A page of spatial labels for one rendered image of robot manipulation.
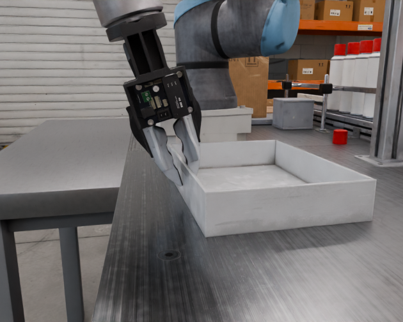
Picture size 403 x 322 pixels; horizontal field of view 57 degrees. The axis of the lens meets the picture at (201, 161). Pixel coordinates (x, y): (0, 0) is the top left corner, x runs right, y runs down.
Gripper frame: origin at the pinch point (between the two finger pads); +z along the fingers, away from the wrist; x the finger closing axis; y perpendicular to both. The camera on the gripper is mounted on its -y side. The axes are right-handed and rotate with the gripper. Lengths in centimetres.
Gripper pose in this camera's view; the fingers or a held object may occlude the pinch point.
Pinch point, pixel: (183, 173)
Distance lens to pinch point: 51.1
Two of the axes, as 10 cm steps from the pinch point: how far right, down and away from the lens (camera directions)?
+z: 2.8, 9.2, 2.7
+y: 1.7, 2.3, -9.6
